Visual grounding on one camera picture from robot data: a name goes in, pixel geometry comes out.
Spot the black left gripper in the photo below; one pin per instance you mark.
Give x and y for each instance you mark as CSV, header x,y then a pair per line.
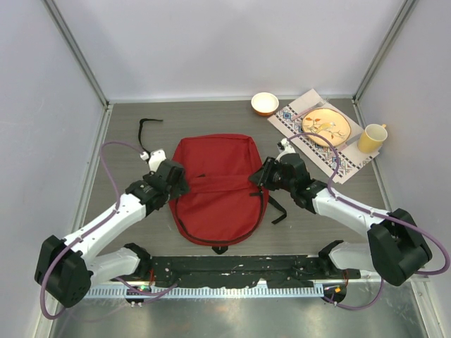
x,y
180,188

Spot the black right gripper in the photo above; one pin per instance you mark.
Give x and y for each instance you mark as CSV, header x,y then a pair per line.
x,y
258,177

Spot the red student backpack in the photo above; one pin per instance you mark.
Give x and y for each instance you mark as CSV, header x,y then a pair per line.
x,y
222,207

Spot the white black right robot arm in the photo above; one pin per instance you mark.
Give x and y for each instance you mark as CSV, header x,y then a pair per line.
x,y
393,251

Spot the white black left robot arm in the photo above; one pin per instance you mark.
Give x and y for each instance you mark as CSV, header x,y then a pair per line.
x,y
67,268

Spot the white orange bowl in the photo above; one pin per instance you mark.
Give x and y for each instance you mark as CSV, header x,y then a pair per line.
x,y
264,103

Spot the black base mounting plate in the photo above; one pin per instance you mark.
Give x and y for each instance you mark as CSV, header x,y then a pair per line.
x,y
238,272

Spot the yellow bird plate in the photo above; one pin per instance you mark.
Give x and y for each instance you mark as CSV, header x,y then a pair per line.
x,y
329,124

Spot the yellow mug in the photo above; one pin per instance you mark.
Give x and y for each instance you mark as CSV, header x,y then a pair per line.
x,y
372,138

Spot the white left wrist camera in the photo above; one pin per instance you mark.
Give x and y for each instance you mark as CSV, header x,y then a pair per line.
x,y
153,159

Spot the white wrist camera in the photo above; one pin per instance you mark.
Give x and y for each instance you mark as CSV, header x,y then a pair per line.
x,y
153,159
284,148

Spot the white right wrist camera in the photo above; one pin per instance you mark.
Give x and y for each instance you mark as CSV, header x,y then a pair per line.
x,y
284,148

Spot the pink handled knife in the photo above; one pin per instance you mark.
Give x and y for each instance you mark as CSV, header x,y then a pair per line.
x,y
347,143

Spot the pink handled fork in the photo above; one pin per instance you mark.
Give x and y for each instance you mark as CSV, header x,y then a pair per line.
x,y
319,104

